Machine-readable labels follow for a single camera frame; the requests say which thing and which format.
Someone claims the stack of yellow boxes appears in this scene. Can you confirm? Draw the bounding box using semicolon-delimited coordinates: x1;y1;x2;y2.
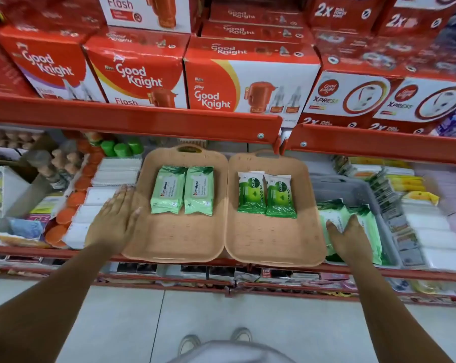
347;156;441;205

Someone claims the red metal shelf rail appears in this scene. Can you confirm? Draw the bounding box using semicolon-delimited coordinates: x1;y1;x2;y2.
284;123;456;166
0;244;456;284
0;267;456;308
0;92;284;145

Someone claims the grey plastic bin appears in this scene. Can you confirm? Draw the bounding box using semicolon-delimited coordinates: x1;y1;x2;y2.
310;173;403;269

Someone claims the row of orange bottle caps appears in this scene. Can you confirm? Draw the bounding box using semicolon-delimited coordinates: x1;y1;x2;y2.
44;138;104;249

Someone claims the pile of colourful packets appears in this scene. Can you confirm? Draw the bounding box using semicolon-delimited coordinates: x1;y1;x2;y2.
0;164;67;249

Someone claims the group of brown bottle tops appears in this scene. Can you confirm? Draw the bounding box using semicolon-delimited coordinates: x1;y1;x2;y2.
0;129;83;184

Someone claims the row of white boxes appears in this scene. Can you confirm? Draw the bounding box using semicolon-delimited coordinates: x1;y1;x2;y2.
401;198;456;273

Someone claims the row of grey sachets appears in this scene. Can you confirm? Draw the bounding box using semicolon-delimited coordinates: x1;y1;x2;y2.
367;171;427;267

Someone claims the person's shoe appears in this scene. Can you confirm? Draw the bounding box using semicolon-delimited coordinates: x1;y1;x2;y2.
177;334;202;356
230;327;253;343

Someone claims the bright green wipes packet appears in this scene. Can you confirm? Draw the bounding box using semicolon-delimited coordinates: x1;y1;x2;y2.
264;174;297;219
237;171;267;215

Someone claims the person's left hand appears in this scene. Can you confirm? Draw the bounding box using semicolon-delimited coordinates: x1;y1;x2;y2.
85;184;142;256

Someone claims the person's left forearm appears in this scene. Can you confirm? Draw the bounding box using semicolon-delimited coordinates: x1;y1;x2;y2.
0;242;127;363

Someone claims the beige plastic tray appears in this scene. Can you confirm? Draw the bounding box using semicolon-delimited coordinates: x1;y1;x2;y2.
224;150;327;268
121;144;229;264

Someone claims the white green wipes packet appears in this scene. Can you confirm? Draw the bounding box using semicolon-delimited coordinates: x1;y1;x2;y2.
347;204;383;266
316;199;352;262

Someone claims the wide red white repellent box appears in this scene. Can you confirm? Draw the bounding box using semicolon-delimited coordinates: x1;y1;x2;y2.
183;36;322;128

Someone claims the row of white packets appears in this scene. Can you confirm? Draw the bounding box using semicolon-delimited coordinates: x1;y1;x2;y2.
63;157;142;250

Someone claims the pile of red refill boxes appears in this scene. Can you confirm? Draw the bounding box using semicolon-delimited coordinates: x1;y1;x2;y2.
307;0;456;81

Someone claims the person's grey shirt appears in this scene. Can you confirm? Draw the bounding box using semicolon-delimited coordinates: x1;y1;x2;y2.
167;340;297;363

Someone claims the person's left shoe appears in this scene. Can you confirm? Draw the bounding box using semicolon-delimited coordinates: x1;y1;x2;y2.
177;334;202;356

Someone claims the row of boxed goods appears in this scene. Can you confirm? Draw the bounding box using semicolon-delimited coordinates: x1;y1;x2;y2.
109;262;359;292

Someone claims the person's right forearm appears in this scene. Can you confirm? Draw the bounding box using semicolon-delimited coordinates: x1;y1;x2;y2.
349;259;454;363

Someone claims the person's right shoe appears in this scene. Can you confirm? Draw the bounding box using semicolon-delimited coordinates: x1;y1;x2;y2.
230;327;253;343

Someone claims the stack of flat red boxes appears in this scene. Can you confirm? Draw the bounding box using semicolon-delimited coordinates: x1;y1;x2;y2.
199;1;316;46

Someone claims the red white refill box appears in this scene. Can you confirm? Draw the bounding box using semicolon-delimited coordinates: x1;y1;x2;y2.
367;77;456;135
297;70;392;130

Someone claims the pile of dark red boxes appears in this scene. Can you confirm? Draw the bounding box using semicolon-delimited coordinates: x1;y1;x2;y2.
0;0;108;99

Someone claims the pale green wipes packet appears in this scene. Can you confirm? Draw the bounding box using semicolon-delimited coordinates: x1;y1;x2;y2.
184;166;215;217
150;166;188;215

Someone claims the person's right hand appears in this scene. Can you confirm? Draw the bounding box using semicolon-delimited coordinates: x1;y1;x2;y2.
326;214;374;266

